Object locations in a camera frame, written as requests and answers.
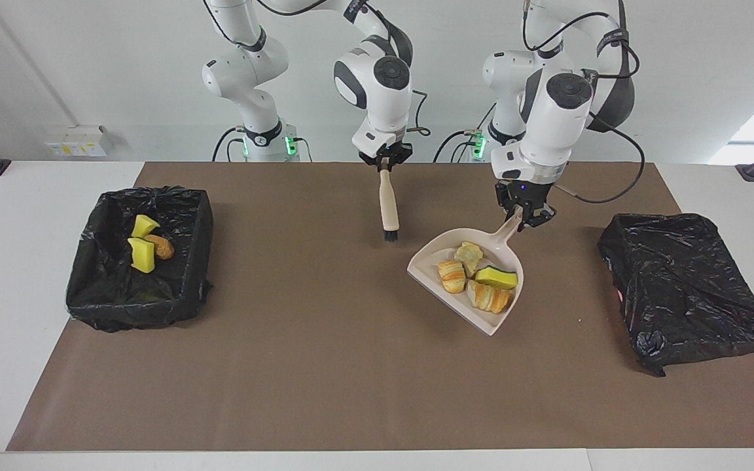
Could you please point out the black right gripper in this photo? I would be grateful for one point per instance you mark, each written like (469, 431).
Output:
(390, 156)

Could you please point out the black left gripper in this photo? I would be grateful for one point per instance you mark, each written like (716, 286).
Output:
(524, 196)

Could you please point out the beige hand brush black bristles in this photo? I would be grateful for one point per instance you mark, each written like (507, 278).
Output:
(389, 203)

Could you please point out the pale rock chunk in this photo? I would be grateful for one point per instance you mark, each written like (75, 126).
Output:
(468, 255)
(488, 299)

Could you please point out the orange croissant toy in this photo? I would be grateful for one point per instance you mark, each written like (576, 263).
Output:
(451, 277)

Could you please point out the beige plastic dustpan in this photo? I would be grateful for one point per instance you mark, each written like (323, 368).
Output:
(429, 261)

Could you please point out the brown peanut toy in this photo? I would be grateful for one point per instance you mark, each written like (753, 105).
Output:
(163, 248)

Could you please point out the green and yellow sponge piece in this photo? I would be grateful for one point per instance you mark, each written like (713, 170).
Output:
(142, 256)

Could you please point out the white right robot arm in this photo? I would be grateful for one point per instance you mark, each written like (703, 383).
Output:
(377, 85)

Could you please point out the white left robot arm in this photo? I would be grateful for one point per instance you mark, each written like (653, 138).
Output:
(554, 118)

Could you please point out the open bin with black bag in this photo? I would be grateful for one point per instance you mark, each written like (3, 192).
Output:
(108, 294)

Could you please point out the box covered by black bag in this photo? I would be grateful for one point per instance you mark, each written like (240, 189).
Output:
(678, 288)

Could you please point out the brown table mat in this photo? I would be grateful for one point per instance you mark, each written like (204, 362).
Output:
(324, 392)

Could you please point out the white wall socket box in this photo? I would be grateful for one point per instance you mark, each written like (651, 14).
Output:
(76, 140)

